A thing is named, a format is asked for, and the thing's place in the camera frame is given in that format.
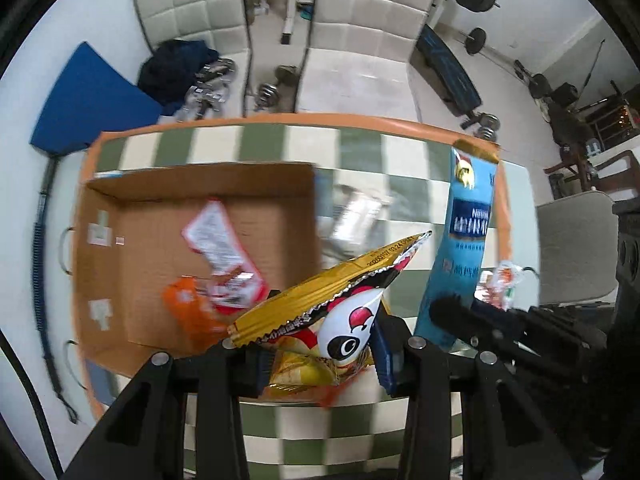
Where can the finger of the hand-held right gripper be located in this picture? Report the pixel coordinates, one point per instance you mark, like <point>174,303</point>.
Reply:
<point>450,317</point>

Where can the dark exercise machine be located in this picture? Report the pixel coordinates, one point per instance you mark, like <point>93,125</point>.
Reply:
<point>565,115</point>

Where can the small black barbell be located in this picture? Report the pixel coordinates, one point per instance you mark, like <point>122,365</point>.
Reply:
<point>477,40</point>

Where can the black weight bench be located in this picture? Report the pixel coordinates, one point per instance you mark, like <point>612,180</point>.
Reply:
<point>445,65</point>

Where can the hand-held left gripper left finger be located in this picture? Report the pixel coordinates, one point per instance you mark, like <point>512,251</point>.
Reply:
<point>264,370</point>

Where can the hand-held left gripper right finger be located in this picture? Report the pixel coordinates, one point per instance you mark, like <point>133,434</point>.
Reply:
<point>387,360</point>

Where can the dark dumbbell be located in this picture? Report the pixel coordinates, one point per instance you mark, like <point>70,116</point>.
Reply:
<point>267,95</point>

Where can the red white snack packet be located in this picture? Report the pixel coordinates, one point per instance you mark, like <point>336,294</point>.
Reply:
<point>215,240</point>

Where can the wooden chair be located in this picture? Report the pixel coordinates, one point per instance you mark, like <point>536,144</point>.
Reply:
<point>580,160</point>

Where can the grey chair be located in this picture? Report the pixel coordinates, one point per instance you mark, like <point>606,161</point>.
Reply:
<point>575,240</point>

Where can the small orange white snack packet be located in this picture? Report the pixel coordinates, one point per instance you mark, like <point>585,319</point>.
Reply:
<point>502,280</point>

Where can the cardboard box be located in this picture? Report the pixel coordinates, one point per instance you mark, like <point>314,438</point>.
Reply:
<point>150,240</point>

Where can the black weight plates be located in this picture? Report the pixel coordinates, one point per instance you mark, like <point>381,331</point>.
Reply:
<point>537,82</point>

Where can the dark blue clothing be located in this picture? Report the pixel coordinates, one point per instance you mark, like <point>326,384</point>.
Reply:
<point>170,67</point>

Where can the grey dumbbell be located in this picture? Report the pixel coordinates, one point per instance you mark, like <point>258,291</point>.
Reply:
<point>485,125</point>

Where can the white padded chair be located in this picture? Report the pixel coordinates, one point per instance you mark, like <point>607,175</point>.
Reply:
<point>360,25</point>
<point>200,5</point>

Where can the green white checkered tablecloth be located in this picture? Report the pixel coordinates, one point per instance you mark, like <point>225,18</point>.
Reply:
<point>310,145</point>

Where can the blue mat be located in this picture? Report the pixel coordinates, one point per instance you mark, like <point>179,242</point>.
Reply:
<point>85,100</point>

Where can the white bench frame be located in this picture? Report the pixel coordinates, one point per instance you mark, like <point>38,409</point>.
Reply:
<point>287,10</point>

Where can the yellow panda snack packet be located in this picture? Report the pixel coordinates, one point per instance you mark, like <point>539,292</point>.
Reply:
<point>350,320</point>

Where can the tall blue snack packet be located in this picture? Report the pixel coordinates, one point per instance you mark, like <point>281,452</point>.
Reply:
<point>465,220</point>

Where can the chrome dumbbell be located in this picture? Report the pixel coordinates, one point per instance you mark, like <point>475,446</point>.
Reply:
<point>215,69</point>
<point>205,97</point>

